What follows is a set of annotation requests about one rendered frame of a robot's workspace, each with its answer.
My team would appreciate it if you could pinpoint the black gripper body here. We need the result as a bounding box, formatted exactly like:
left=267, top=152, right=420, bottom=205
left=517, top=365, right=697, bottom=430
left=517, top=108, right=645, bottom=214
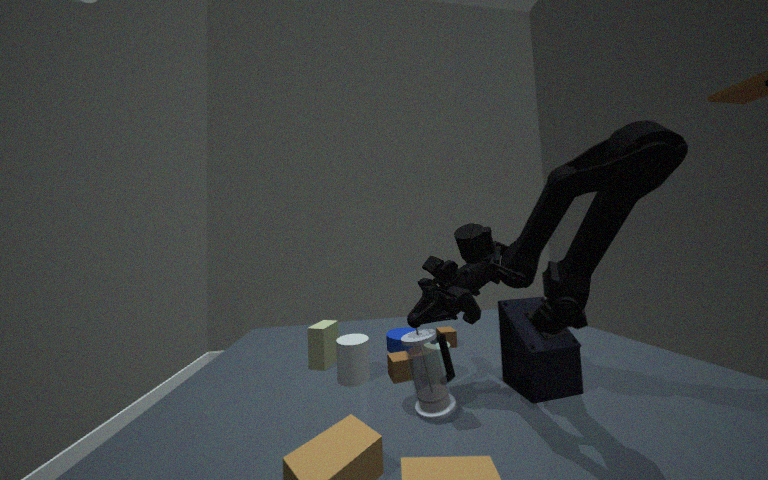
left=418, top=266, right=482, bottom=325

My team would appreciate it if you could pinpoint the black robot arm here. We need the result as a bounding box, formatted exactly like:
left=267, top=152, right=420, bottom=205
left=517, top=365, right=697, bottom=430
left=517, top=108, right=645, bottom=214
left=454, top=120, right=688, bottom=340

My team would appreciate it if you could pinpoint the glass french press with black knob plunger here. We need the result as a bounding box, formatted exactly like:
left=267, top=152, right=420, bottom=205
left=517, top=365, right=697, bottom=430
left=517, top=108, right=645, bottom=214
left=401, top=313, right=456, bottom=420

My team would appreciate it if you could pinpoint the brown cube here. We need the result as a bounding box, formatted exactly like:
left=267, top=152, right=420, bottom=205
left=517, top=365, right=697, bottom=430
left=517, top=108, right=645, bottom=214
left=436, top=327, right=458, bottom=348
left=387, top=351, right=412, bottom=384

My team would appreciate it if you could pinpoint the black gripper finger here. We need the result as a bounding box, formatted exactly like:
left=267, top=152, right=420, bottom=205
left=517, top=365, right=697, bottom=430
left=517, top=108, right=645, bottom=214
left=413, top=290, right=458, bottom=325
left=408, top=286, right=434, bottom=316

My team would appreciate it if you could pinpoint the tan flat rectangular block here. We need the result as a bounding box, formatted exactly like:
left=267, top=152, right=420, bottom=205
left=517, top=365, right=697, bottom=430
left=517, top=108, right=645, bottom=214
left=401, top=456, right=501, bottom=480
left=283, top=414, right=384, bottom=480

